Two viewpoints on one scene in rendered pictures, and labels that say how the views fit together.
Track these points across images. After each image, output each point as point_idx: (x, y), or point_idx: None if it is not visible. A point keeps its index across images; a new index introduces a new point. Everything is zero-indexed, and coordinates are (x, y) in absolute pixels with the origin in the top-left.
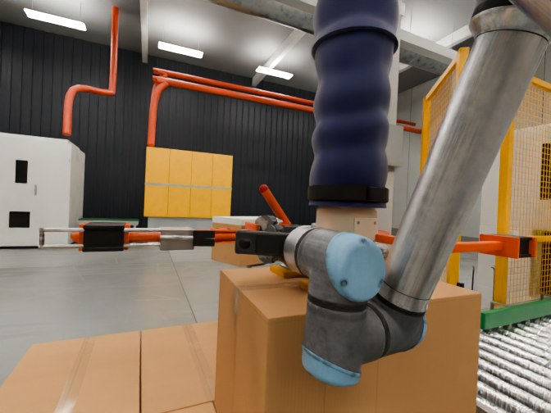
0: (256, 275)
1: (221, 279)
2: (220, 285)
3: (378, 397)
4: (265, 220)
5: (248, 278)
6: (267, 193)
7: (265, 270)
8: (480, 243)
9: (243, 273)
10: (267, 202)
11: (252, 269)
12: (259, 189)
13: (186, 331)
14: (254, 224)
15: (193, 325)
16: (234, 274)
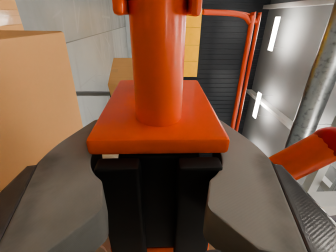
0: (43, 117)
1: (35, 31)
2: (20, 31)
3: None
4: (289, 217)
5: (22, 99)
6: (320, 161)
7: (70, 132)
8: None
9: (51, 83)
10: (274, 158)
11: (73, 105)
12: (333, 128)
13: (5, 13)
14: (219, 124)
15: (18, 25)
16: (39, 61)
